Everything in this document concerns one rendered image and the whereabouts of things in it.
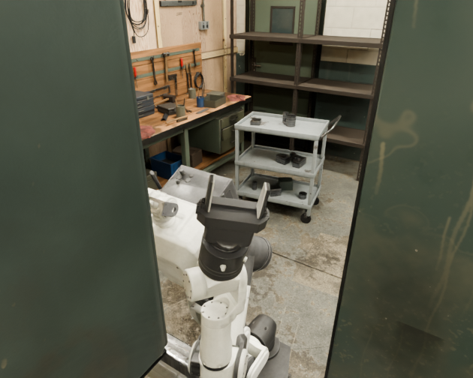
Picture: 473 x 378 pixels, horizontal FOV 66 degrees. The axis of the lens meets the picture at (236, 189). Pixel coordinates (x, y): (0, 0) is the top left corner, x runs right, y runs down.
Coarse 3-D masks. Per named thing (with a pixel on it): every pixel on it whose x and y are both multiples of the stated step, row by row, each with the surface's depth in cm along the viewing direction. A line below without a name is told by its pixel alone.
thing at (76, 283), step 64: (0, 0) 16; (64, 0) 19; (0, 64) 17; (64, 64) 20; (128, 64) 24; (0, 128) 18; (64, 128) 21; (128, 128) 25; (0, 192) 19; (64, 192) 22; (128, 192) 26; (0, 256) 20; (64, 256) 23; (128, 256) 28; (0, 320) 20; (64, 320) 24; (128, 320) 30
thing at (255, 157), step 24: (240, 120) 336; (264, 120) 346; (288, 120) 326; (312, 120) 341; (336, 120) 313; (264, 168) 332; (288, 168) 333; (312, 168) 314; (240, 192) 355; (288, 192) 359; (312, 192) 359
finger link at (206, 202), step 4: (212, 176) 58; (212, 180) 57; (208, 184) 58; (212, 184) 57; (208, 188) 57; (212, 188) 57; (208, 192) 58; (212, 192) 58; (208, 196) 58; (204, 200) 61; (208, 200) 58; (200, 204) 60; (204, 204) 60; (208, 204) 59; (204, 208) 60; (208, 208) 59
